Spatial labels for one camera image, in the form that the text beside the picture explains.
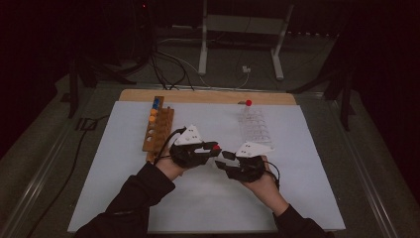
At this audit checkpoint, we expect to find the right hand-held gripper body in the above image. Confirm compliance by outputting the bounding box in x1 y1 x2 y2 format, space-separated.
230 141 274 182

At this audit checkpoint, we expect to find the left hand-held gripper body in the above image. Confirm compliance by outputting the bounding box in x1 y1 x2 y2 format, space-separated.
168 124 212 170

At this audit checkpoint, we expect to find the clear plastic test tube rack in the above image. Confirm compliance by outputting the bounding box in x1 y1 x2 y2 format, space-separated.
238 104 275 150

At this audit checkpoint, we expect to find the wooden test tube rack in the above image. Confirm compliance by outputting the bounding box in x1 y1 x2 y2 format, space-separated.
142 95 175 163

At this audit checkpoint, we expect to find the person's left hand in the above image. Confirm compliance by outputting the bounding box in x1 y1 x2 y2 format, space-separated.
155 150 187 181

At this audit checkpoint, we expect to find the person's right hand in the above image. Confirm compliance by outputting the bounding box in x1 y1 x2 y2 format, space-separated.
239 155 290 218

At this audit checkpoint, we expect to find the white table mat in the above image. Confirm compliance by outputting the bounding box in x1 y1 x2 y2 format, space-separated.
67 100 347 234

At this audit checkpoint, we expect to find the white metal stand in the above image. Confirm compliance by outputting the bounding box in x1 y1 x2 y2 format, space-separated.
197 0 295 81

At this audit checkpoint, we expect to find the black tripod stand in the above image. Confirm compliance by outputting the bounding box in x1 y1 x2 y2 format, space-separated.
286 65 357 132
67 49 137 119

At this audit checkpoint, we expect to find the dark equipment with red light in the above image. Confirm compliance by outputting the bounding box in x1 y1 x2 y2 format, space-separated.
132 0 157 63

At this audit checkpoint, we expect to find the power strip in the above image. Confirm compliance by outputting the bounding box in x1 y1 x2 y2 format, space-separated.
286 30 340 38

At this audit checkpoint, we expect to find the left hand-held gripper black cable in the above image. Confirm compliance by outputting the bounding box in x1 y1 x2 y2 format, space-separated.
153 127 187 167

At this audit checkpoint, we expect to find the hand-held gripper black cable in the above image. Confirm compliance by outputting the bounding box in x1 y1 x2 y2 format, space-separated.
153 127 187 167
263 160 281 191

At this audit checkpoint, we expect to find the right hand-held gripper black cable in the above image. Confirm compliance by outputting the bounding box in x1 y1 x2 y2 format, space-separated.
263 160 281 191

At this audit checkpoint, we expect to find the white floor cable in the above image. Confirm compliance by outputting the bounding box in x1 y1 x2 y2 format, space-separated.
157 38 251 89

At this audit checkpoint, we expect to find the black floor cable bundle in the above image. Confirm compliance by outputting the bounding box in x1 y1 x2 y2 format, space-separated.
149 43 196 91

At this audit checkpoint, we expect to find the black floor bracket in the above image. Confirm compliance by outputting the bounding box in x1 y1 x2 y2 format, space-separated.
75 117 100 132

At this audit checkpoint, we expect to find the long black floor cable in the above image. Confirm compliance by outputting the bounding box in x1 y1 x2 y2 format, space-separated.
26 113 111 238

